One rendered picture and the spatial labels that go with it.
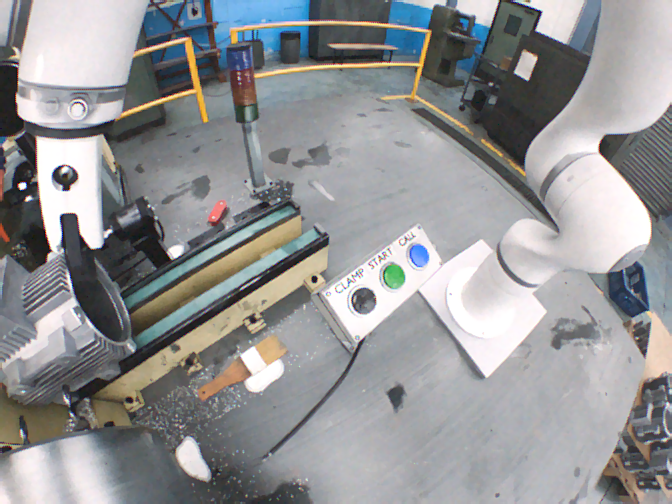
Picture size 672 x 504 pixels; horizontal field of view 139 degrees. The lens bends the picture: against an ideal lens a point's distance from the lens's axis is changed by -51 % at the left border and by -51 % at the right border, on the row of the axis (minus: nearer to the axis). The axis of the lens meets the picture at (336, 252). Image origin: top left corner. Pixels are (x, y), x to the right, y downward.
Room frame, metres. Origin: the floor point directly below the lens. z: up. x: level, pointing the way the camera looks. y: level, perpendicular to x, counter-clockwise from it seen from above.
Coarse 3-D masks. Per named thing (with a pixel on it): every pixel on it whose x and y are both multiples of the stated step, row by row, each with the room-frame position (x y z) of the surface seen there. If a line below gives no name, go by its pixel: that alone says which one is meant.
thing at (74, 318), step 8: (72, 312) 0.03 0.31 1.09; (80, 312) 0.03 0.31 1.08; (64, 320) 0.02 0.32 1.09; (72, 320) 0.02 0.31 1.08; (80, 320) 0.02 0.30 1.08; (72, 328) 0.01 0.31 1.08; (128, 344) 0.03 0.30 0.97; (128, 352) 0.02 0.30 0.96; (0, 368) -0.09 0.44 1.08; (0, 376) -0.10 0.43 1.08
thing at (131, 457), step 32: (0, 448) -0.13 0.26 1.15; (32, 448) -0.11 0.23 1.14; (64, 448) -0.10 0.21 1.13; (96, 448) -0.09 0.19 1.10; (128, 448) -0.08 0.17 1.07; (160, 448) -0.08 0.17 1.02; (0, 480) -0.14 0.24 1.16; (32, 480) -0.13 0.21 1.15; (64, 480) -0.12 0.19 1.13; (96, 480) -0.11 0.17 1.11; (128, 480) -0.11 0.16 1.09; (160, 480) -0.11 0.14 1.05
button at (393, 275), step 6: (384, 270) 0.16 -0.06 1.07; (390, 270) 0.16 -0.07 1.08; (396, 270) 0.16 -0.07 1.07; (402, 270) 0.16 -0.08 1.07; (384, 276) 0.15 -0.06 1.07; (390, 276) 0.15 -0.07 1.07; (396, 276) 0.16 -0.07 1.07; (402, 276) 0.16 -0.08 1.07; (384, 282) 0.15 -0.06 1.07; (390, 282) 0.15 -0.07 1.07; (396, 282) 0.15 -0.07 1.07; (402, 282) 0.15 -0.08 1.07; (390, 288) 0.14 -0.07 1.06; (396, 288) 0.14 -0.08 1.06
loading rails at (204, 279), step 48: (240, 240) 0.29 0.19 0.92; (288, 240) 0.36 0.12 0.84; (144, 288) 0.14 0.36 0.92; (192, 288) 0.19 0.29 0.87; (240, 288) 0.18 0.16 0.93; (288, 288) 0.24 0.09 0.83; (144, 336) 0.05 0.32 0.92; (192, 336) 0.09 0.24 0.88; (96, 384) -0.06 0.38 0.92; (144, 384) -0.03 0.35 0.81
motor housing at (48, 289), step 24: (48, 264) 0.07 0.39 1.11; (96, 264) 0.13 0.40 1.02; (24, 288) 0.03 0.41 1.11; (48, 288) 0.04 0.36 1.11; (72, 288) 0.06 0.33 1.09; (96, 288) 0.10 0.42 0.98; (24, 312) 0.00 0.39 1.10; (48, 312) 0.02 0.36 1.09; (96, 312) 0.06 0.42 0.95; (120, 312) 0.08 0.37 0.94; (72, 336) 0.00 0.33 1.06; (96, 336) 0.02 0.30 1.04; (120, 336) 0.04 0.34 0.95; (24, 360) -0.06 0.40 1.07; (48, 360) -0.04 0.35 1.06; (96, 360) -0.01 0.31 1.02; (48, 384) -0.08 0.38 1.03; (72, 384) -0.06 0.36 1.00
